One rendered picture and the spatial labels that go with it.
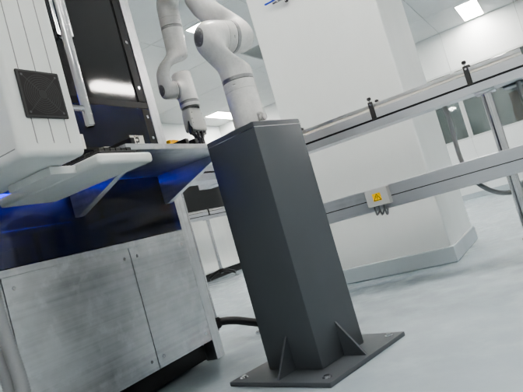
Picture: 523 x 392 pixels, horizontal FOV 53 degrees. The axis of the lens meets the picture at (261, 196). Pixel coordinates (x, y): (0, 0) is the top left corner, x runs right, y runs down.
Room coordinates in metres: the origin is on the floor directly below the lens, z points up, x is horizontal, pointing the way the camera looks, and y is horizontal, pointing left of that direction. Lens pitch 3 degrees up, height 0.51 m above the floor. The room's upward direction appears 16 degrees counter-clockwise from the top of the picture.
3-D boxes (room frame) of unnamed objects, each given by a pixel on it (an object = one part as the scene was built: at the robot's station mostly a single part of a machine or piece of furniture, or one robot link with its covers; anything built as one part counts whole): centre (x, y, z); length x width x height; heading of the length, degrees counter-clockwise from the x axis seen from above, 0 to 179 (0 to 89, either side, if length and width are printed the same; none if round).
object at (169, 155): (2.05, 0.40, 0.87); 0.70 x 0.48 x 0.02; 150
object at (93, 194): (1.83, 0.51, 0.79); 0.34 x 0.03 x 0.13; 60
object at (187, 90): (2.20, 0.19, 1.17); 0.09 x 0.08 x 0.13; 127
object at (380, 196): (2.71, -0.58, 0.50); 0.12 x 0.05 x 0.09; 60
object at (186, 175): (2.26, 0.27, 0.79); 0.34 x 0.03 x 0.13; 60
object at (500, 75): (2.83, -0.50, 0.92); 1.90 x 0.15 x 0.16; 60
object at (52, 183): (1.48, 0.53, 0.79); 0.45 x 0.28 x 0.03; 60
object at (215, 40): (1.89, -0.01, 1.16); 0.19 x 0.12 x 0.24; 127
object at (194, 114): (2.20, 0.18, 1.03); 0.10 x 0.07 x 0.11; 150
